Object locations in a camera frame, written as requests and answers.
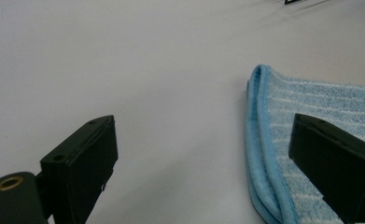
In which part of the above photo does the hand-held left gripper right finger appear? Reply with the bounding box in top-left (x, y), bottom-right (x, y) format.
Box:
top-left (288, 113), bottom-right (365, 224)

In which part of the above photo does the blue striped towel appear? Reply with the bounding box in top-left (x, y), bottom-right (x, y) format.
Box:
top-left (245, 63), bottom-right (365, 224)

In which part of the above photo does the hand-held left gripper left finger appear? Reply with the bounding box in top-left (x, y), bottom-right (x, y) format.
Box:
top-left (39, 114), bottom-right (119, 224)

